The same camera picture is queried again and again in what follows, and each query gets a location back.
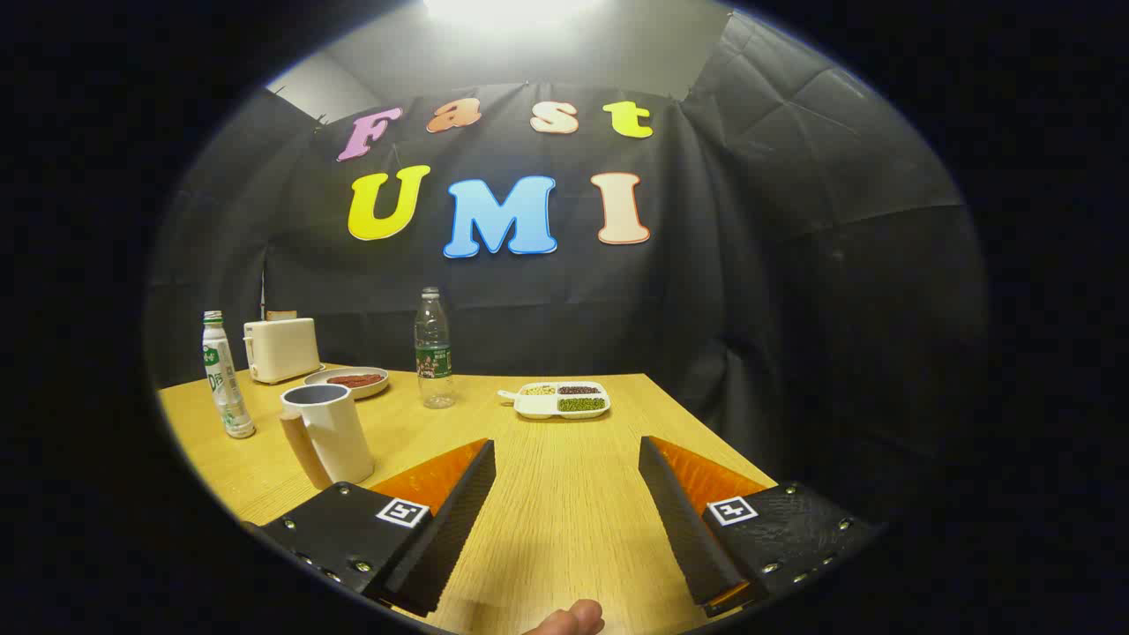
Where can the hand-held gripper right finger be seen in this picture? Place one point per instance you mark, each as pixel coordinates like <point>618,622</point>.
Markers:
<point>684,538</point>

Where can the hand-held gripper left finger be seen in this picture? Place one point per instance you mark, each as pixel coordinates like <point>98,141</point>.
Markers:
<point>450,529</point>

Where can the white juice bottle green label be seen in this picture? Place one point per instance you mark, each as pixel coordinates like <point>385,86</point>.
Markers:
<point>226,388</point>

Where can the clear plastic water bottle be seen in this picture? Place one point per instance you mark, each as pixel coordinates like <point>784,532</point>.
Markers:
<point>434,388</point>

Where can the wooden table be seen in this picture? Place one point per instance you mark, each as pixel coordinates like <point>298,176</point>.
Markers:
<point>564,459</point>

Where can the white divided dish of beans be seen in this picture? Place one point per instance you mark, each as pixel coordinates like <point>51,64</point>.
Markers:
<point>561,404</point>

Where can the grey plate with red food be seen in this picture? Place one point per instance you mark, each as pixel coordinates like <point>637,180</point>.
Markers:
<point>353,382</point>

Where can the black backdrop cloth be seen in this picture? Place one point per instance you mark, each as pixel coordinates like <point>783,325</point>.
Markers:
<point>706,309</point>

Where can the cream toaster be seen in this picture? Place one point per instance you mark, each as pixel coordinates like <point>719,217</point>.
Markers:
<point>282,351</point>

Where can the bread slice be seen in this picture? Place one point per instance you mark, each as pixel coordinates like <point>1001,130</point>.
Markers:
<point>280,315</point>

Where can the bright ceiling light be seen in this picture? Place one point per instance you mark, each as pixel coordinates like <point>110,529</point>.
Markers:
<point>512,9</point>

